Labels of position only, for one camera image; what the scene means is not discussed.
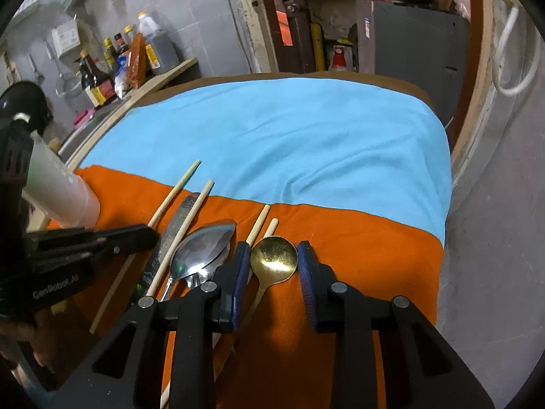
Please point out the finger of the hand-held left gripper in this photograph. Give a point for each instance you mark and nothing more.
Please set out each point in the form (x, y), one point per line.
(17, 157)
(119, 238)

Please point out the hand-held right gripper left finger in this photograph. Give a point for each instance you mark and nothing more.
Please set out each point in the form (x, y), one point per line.
(239, 289)

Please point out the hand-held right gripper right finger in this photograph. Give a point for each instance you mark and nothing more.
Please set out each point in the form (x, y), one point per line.
(307, 289)

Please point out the small steel spoon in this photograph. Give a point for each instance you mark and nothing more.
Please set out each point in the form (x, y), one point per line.
(200, 280)

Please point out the gold spoon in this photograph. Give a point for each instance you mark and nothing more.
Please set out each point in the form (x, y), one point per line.
(272, 260)

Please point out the patterned steel knife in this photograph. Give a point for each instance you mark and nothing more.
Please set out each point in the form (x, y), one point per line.
(168, 243)

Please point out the white plastic utensil basket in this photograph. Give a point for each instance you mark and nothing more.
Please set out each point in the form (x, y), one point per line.
(59, 187)

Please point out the large steel spoon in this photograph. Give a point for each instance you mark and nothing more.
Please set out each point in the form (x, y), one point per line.
(200, 243)

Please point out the wooden chopstick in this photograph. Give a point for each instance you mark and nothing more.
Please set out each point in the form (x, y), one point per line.
(259, 221)
(179, 189)
(272, 226)
(191, 217)

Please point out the person's left hand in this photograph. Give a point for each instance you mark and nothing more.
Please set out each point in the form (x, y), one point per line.
(21, 341)

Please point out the pink soap dish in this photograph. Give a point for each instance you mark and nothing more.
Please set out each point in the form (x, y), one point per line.
(83, 118)

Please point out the steel ladle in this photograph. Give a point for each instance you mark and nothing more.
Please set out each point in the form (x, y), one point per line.
(39, 77)

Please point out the yellow label sauce bottle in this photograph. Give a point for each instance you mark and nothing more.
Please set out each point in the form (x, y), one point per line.
(102, 87)

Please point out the blue and white bag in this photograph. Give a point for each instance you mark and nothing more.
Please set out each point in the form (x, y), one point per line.
(121, 79)

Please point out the tall yellow cap bottle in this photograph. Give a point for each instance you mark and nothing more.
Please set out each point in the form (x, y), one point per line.
(110, 55)

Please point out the red label sauce bottle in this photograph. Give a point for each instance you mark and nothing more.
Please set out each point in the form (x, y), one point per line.
(121, 47)

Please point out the orange spice packet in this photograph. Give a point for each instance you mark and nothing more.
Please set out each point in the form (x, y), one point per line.
(138, 64)

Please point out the striped towel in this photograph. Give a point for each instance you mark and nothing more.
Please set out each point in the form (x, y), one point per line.
(298, 136)

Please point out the clear yellow cap bottle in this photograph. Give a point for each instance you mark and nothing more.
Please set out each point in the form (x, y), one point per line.
(129, 34)

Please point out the large dark sauce jug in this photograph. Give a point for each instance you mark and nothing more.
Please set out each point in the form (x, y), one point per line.
(155, 44)

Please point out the red and white bottle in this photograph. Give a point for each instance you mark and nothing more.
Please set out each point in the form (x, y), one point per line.
(339, 57)

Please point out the yellow spirit level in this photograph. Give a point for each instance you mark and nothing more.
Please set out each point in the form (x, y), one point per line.
(317, 47)

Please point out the brown wooden door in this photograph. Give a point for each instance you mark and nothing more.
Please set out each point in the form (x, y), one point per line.
(298, 30)

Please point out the orange sticker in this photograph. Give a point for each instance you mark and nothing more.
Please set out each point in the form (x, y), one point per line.
(284, 27)

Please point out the grey fridge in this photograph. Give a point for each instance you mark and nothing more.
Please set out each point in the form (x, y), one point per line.
(408, 38)

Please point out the white wall box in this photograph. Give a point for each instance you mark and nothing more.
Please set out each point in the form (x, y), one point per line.
(66, 38)

